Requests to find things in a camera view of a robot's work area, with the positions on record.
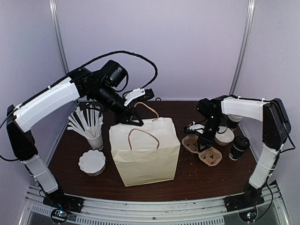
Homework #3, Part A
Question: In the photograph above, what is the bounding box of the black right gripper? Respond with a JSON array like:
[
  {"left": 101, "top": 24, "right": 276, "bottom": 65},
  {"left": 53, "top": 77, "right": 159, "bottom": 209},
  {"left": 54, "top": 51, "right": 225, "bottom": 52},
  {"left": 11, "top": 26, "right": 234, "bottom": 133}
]
[{"left": 197, "top": 115, "right": 224, "bottom": 152}]

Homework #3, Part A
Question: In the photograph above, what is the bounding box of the brown pulp cup carrier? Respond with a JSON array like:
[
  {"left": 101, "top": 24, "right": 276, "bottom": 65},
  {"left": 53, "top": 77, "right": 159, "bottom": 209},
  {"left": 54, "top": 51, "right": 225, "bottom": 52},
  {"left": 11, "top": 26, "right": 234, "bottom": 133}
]
[{"left": 181, "top": 135, "right": 223, "bottom": 167}]

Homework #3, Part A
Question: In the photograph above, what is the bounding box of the single black paper cup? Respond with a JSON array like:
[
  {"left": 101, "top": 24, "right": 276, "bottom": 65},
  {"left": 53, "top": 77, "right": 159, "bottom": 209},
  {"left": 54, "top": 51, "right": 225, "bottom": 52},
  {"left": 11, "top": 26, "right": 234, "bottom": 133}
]
[{"left": 229, "top": 144, "right": 247, "bottom": 161}]

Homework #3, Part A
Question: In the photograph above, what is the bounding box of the black plastic cup lid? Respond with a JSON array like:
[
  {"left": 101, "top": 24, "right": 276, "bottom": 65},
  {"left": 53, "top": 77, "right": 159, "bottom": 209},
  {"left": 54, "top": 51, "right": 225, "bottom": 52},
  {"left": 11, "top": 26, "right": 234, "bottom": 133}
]
[{"left": 233, "top": 135, "right": 250, "bottom": 151}]

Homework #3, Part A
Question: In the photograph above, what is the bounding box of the cream paper bag with handles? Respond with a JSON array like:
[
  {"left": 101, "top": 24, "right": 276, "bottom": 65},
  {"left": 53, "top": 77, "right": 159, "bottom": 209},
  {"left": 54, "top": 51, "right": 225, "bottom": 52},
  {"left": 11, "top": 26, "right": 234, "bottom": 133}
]
[{"left": 109, "top": 115, "right": 180, "bottom": 187}]

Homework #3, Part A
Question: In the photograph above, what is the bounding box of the stack of paper cups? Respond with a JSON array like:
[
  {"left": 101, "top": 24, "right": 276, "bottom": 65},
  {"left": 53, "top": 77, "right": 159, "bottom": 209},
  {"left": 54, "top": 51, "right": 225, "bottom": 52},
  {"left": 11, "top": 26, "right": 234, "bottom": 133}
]
[{"left": 226, "top": 114, "right": 243, "bottom": 132}]

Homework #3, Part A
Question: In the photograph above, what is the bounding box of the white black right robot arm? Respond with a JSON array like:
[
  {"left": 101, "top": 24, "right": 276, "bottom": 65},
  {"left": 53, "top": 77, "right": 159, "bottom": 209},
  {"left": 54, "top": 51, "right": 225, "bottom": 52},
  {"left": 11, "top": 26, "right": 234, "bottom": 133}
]
[{"left": 196, "top": 95, "right": 291, "bottom": 207}]

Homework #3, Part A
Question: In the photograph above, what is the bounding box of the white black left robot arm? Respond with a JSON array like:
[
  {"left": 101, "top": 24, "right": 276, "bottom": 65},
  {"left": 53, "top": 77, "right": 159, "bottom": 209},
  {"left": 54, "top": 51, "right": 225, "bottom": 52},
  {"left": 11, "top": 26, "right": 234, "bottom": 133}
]
[{"left": 6, "top": 60, "right": 145, "bottom": 208}]

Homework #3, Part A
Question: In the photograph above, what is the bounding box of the white round ceramic bowl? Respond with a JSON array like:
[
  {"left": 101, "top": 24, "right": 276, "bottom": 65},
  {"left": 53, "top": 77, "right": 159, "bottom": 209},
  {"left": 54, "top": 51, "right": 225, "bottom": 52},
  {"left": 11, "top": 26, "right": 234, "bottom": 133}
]
[{"left": 214, "top": 126, "right": 234, "bottom": 146}]

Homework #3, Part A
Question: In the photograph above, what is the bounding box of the bundle of white wrapped straws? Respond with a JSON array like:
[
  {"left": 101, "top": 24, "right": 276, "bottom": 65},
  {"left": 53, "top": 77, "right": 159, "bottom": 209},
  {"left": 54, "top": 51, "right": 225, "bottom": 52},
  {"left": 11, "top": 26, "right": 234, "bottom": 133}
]
[{"left": 67, "top": 104, "right": 103, "bottom": 139}]

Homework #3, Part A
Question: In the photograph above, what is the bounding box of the paper cup holding straws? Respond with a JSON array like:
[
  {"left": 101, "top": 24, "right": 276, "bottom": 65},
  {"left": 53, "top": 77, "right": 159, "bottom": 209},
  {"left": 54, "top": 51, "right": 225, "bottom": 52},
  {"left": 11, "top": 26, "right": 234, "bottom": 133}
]
[{"left": 87, "top": 133, "right": 104, "bottom": 151}]

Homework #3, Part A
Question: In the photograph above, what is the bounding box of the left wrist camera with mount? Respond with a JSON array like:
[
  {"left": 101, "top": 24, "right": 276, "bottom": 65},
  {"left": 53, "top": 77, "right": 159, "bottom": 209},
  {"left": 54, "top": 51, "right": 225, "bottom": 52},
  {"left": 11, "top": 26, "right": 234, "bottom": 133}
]
[{"left": 124, "top": 88, "right": 154, "bottom": 106}]

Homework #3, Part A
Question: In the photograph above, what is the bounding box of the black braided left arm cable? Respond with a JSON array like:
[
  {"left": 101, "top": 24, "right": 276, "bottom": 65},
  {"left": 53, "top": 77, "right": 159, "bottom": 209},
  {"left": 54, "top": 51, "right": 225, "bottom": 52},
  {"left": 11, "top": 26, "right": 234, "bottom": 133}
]
[{"left": 0, "top": 49, "right": 158, "bottom": 162}]

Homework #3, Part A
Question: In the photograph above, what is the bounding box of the right aluminium frame post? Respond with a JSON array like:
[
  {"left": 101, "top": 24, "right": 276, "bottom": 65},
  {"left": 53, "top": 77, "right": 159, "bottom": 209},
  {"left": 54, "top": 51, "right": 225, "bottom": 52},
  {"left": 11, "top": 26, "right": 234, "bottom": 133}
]
[{"left": 229, "top": 0, "right": 255, "bottom": 95}]

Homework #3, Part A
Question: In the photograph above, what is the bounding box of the aluminium frame post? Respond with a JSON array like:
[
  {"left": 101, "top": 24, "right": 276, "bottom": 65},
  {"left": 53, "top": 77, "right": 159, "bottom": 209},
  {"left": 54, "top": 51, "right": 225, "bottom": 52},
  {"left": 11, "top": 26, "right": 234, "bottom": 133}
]
[
  {"left": 49, "top": 0, "right": 69, "bottom": 74},
  {"left": 229, "top": 0, "right": 255, "bottom": 95}
]

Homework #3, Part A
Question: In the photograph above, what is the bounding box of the aluminium front rail base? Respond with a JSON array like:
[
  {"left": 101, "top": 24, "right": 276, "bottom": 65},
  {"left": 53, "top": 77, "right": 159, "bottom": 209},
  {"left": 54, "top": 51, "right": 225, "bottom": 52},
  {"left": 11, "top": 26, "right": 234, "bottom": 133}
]
[{"left": 16, "top": 184, "right": 292, "bottom": 225}]

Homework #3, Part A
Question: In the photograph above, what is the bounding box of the left aluminium frame post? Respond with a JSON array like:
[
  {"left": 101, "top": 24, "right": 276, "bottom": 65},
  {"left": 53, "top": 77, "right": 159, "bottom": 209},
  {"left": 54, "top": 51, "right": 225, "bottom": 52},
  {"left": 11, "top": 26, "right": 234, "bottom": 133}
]
[{"left": 49, "top": 0, "right": 69, "bottom": 74}]

